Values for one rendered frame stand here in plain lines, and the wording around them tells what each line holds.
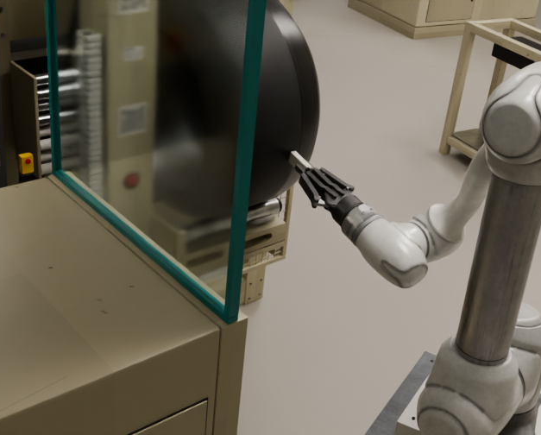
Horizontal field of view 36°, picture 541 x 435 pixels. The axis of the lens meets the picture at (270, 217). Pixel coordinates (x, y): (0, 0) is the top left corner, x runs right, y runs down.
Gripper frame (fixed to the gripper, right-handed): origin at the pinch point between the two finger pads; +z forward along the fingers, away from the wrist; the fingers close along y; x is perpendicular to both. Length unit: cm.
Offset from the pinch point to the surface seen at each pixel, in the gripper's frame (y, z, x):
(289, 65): -0.6, 13.4, -19.6
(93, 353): 84, -46, -26
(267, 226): -5.6, 8.3, 30.0
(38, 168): 38, 57, 35
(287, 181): -2.7, 4.2, 9.7
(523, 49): -245, 87, 59
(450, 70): -381, 204, 170
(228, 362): 64, -52, -20
